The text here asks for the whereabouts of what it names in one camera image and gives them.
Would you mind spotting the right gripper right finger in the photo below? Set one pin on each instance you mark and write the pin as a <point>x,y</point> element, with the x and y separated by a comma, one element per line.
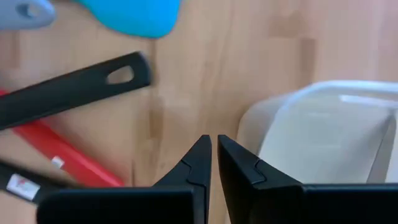
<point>280,205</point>

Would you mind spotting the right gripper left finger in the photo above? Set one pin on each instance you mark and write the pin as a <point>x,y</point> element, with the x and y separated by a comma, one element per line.
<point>174,205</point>

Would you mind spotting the black slotted spoon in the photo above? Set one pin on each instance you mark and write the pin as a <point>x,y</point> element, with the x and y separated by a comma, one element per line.
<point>49,185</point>

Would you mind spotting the turquoise silicone spatula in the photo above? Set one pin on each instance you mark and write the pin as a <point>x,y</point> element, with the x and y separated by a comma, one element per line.
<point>133,15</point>

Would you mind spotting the grey silicone spoon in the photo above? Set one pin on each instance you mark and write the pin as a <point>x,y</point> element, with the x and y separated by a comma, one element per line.
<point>9,23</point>

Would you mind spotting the white plastic bin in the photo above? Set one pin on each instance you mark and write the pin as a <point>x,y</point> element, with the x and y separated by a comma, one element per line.
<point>326,133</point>

